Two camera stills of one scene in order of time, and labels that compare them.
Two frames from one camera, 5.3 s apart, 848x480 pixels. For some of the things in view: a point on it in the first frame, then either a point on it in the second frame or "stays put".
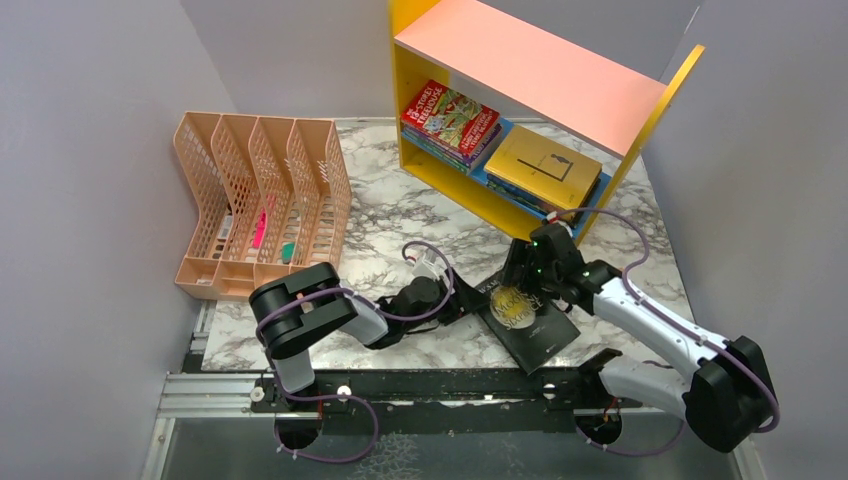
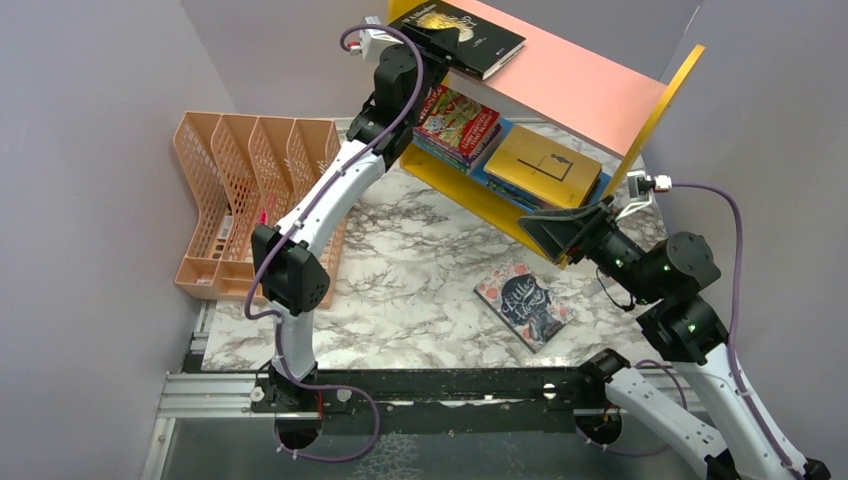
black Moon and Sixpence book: (535, 328) to (484, 46)
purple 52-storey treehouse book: (463, 157) stays put
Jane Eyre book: (537, 199) stays put
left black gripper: (464, 300) to (438, 46)
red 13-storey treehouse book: (450, 117) stays put
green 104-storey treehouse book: (461, 164) stays put
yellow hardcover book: (561, 174) stays put
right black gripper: (522, 251) to (579, 230)
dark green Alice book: (504, 191) stays put
